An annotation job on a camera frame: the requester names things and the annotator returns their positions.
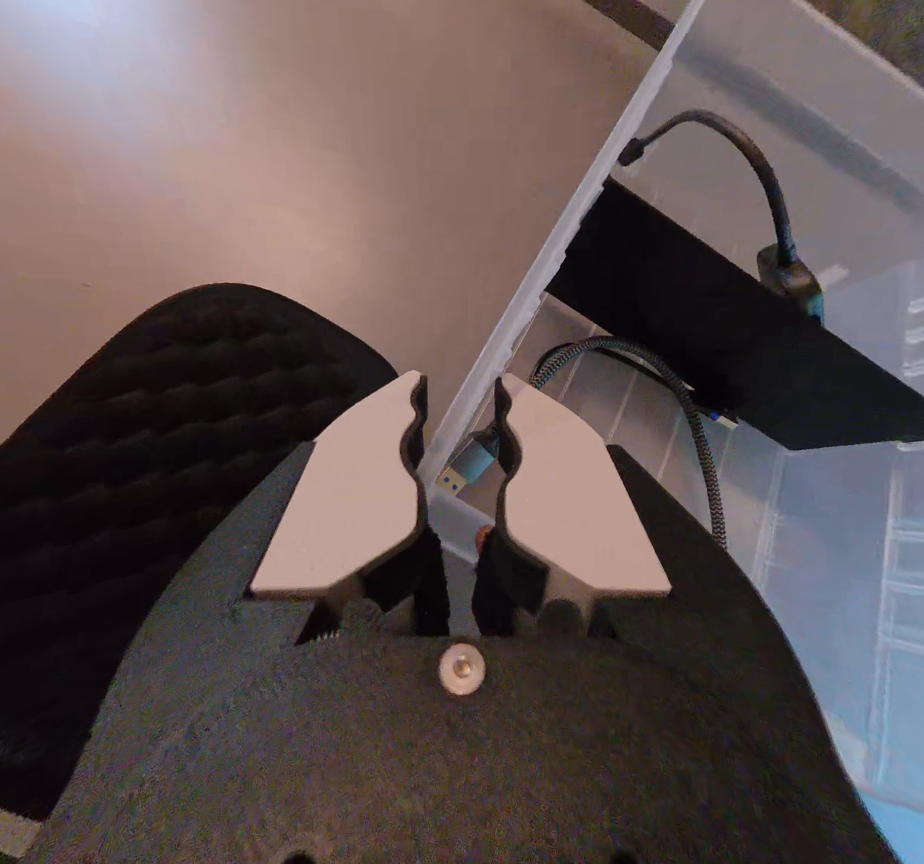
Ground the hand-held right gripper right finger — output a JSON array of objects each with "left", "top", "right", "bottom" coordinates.
[{"left": 471, "top": 374, "right": 672, "bottom": 637}]

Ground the black foam pad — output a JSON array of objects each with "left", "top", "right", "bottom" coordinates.
[{"left": 0, "top": 283, "right": 398, "bottom": 823}]

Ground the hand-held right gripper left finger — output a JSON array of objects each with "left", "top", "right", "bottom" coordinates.
[{"left": 249, "top": 371, "right": 445, "bottom": 635}]

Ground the black bin divider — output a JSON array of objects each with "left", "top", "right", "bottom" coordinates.
[{"left": 552, "top": 178, "right": 924, "bottom": 451}]

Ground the braided usb cable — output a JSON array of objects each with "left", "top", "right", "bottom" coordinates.
[{"left": 436, "top": 335, "right": 730, "bottom": 551}]

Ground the black cable with plug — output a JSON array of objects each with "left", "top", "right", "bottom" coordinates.
[{"left": 619, "top": 109, "right": 825, "bottom": 323}]

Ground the clear plastic bin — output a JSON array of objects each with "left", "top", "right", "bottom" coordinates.
[{"left": 419, "top": 0, "right": 924, "bottom": 864}]

